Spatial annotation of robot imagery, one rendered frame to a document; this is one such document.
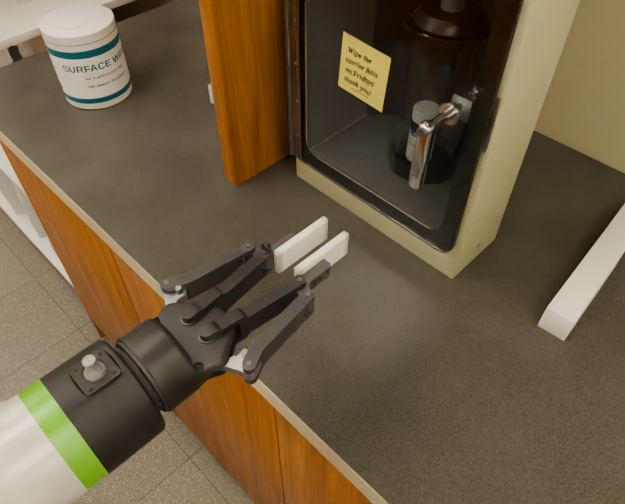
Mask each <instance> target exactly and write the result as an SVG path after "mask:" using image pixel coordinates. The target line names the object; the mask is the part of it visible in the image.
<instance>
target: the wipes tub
mask: <svg viewBox="0 0 625 504"><path fill-rule="evenodd" d="M39 29H40V31H41V34H42V37H43V39H44V42H45V45H46V48H47V50H48V53H49V55H50V58H51V61H52V63H53V66H54V68H55V71H56V74H57V76H58V79H59V81H60V84H61V87H62V89H63V92H64V94H65V96H66V99H67V101H68V102H69V103H70V104H72V105H73V106H76V107H79V108H82V109H102V108H107V107H110V106H113V105H115V104H118V103H120V102H121V101H123V100H124V99H125V98H126V97H127V96H128V95H129V94H130V92H131V90H132V83H131V78H130V74H129V70H128V67H127V63H126V59H125V55H124V51H123V48H122V44H121V40H120V36H119V32H118V29H117V26H116V22H115V18H114V15H113V12H112V11H111V10H110V9H108V8H107V7H104V6H101V5H97V4H74V5H68V6H64V7H61V8H58V9H55V10H53V11H51V12H50V13H48V14H46V15H45V16H44V17H43V18H42V19H41V20H40V22H39Z"/></svg>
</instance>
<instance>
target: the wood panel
mask: <svg viewBox="0 0 625 504"><path fill-rule="evenodd" d="M198 1H199V8H200V14H201V21H202V28H203V34H204V41H205V47H206V54H207V61H208V67H209V74H210V80H211V87H212V94H213V100H214V107H215V113H216V120H217V127H218V133H219V140H220V146H221V153H222V160H223V166H224V173H225V178H226V179H227V180H229V181H230V182H231V183H233V184H234V185H235V186H238V185H239V184H241V183H243V182H244V181H246V180H248V179H249V178H251V177H252V176H254V175H256V174H257V173H259V172H261V171H262V170H264V169H266V168H267V167H269V166H270V165H272V164H274V163H275V162H277V161H279V160H280V159H282V158H283V157H285V156H287V155H288V154H290V151H289V124H288V97H287V71H286V44H285V17H284V0H198Z"/></svg>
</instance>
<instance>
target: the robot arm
mask: <svg viewBox="0 0 625 504"><path fill-rule="evenodd" d="M327 232H328V219H327V218H326V217H324V216H323V217H321V218H320V219H319V220H317V221H316V222H314V223H313V224H311V225H310V226H309V227H307V228H306V229H304V230H303V231H301V232H300V233H299V234H297V235H296V236H294V235H293V234H289V235H286V236H285V237H283V238H282V239H280V240H279V241H277V242H276V243H275V244H273V245H272V246H271V244H270V243H267V242H264V243H262V244H261V248H258V247H256V246H255V244H254V243H253V242H251V241H247V242H245V243H243V244H241V245H239V246H237V247H235V248H233V249H231V250H229V251H227V252H225V253H224V254H222V255H220V256H218V257H216V258H214V259H212V260H210V261H208V262H206V263H204V264H202V265H201V266H199V267H197V268H195V269H193V270H191V271H189V272H187V273H185V274H183V275H179V276H174V277H170V278H165V279H163V280H162V281H161V282H160V287H161V290H162V294H163V297H164V300H165V306H164V307H163V308H162V309H161V310H160V312H159V314H158V315H157V316H156V317H155V318H154V319H147V320H145V321H143V322H142V323H140V324H139V325H137V326H136V327H134V328H133V329H132V330H130V331H129V332H127V333H126V334H124V335H123V336H121V337H120V338H118V339H117V343H116V344H115V347H116V349H114V348H113V347H112V346H111V345H110V344H109V343H108V342H106V341H105V340H99V339H98V340H97V341H95V342H94V343H92V344H91V345H89V346H88V347H86V348H85V349H83V350H82V351H80V352H79V353H77V354H76V355H74V356H73V357H71V358H70V359H68V360H67V361H66V362H64V363H63V364H61V365H60V366H58V367H57V368H55V369H54V370H52V371H51V372H49V373H48V374H46V375H45V376H43V377H42V378H40V379H39V380H37V381H36V382H34V383H33V384H31V385H30V386H28V387H27V388H25V389H24V390H22V391H21V392H19V393H18V394H16V395H15V396H13V397H12V398H10V399H8V400H4V401H0V504H74V503H75V502H76V501H77V500H78V499H79V498H81V497H82V496H83V495H84V494H85V493H87V492H88V491H89V490H90V489H91V488H93V487H94V486H95V485H96V484H98V483H99V482H100V481H101V480H103V479H104V478H105V477H106V476H108V475H109V474H110V473H111V472H112V471H114V470H115V469H116V468H117V467H119V466H120V465H121V464H122V463H124V462H125V461H126V460H127V459H129V458H130V457H131V456H132V455H134V454H135V453H136V452H137V451H139V450H140V449H141V448H142V447H144V446H145V445H146V444H147V443H149V442H150V441H151V440H152V439H153V438H155V437H156V436H157V435H158V434H160V433H161V432H162V431H163V430H165V425H166V423H165V420H164V418H163V416H162V414H161V412H160V410H162V411H163V412H167V411H168V412H171V411H172V410H173V409H175V408H176V407H177V406H178V405H180V404H181V403H182V402H184V401H185V400H186V399H187V398H189V397H190V396H191V395H192V394H194V393H195V392H196V391H197V390H198V389H199V388H200V387H201V386H202V385H203V384H204V383H205V382H206V381H207V380H209V379H211V378H214V377H218V376H221V375H223V374H225V373H226V372H229V373H232V374H235V375H239V376H242V377H244V381H245V382H246V383H247V384H250V385H251V384H254V383H256V382H257V380H258V378H259V376H260V373H261V371H262V369H263V366H264V364H265V363H266V362H267V361H268V360H269V359H270V358H271V357H272V356H273V355H274V353H275V352H276V351H277V350H278V349H279V348H280V347H281V346H282V345H283V344H284V343H285V342H286V341H287V340H288V339H289V338H290V337H291V336H292V335H293V334H294V332H295V331H296V330H297V329H298V328H299V327H300V326H301V325H302V324H303V323H304V322H305V321H306V320H307V319H308V318H309V317H310V316H311V315H312V314H313V312H314V295H315V294H314V292H313V291H312V289H313V288H314V287H316V286H317V285H318V284H320V283H321V282H322V281H323V280H325V279H326V278H327V277H328V276H329V274H330V270H331V266H332V265H333V264H334V263H336V262H337V261H338V260H339V259H341V258H342V257H343V256H345V255H346V254H347V250H348V239H349V234H348V233H347V232H345V231H343V232H342V233H340V234H339V235H338V236H336V237H335V238H334V239H332V240H331V241H330V242H328V243H327V244H325V245H324V246H323V247H321V248H320V249H319V250H317V251H316V252H315V253H313V254H312V255H311V256H309V257H308V258H306V259H305V260H304V261H302V262H301V263H300V264H298V265H297V266H296V267H294V277H293V278H291V279H289V280H288V281H286V282H284V283H283V284H281V285H279V286H278V287H276V288H274V289H273V290H271V291H269V292H268V293H266V294H264V295H263V296H261V297H259V298H258V299H256V300H254V301H253V302H251V303H249V304H248V305H246V306H244V307H243V308H235V309H233V310H232V311H230V312H228V313H227V311H228V309H229V308H230V307H231V306H233V305H234V304H235V303H236V302H237V301H238V300H239V299H240V298H242V297H243V296H244V295H245V294H246V293H247V292H248V291H249V290H250V289H252V288H253V287H254V286H255V285H256V284H257V283H258V282H259V281H261V280H262V279H263V278H264V277H265V276H266V275H267V274H268V273H269V272H271V271H272V269H273V266H274V269H275V271H276V272H277V273H281V272H282V271H284V270H285V269H286V268H288V267H289V266H290V265H292V264H293V263H295V262H296V261H297V260H299V259H300V258H301V257H303V256H304V255H306V254H307V253H308V252H310V251H311V250H312V249H314V248H315V247H316V246H318V245H319V244H321V243H322V242H323V241H325V240H326V239H327ZM220 283H221V284H220ZM218 284H220V285H219V286H217V287H216V288H215V286H216V285H218ZM207 290H208V291H207ZM205 291H207V292H206V293H205V294H203V295H202V296H201V297H200V298H199V299H197V300H194V301H187V300H189V299H192V298H194V297H196V296H198V295H200V294H202V293H204V292H205ZM279 314H280V315H279ZM277 315H279V316H278V317H277V318H276V319H275V320H274V321H273V322H272V323H271V324H270V325H269V326H268V327H267V328H266V329H265V330H264V331H263V332H262V333H261V334H260V335H259V336H258V337H257V338H256V339H255V340H254V341H253V342H252V344H251V345H250V347H249V349H248V350H247V349H243V350H242V351H241V352H240V353H239V354H238V355H237V356H235V357H233V354H234V350H235V347H236V344H238V343H239V342H241V341H243V340H244V339H246V338H247V337H248V336H249V334H250V332H252V331H253V330H255V329H257V328H258V327H260V326H261V325H263V324H265V323H266V322H268V321H269V320H271V319H273V318H274V317H276V316H277Z"/></svg>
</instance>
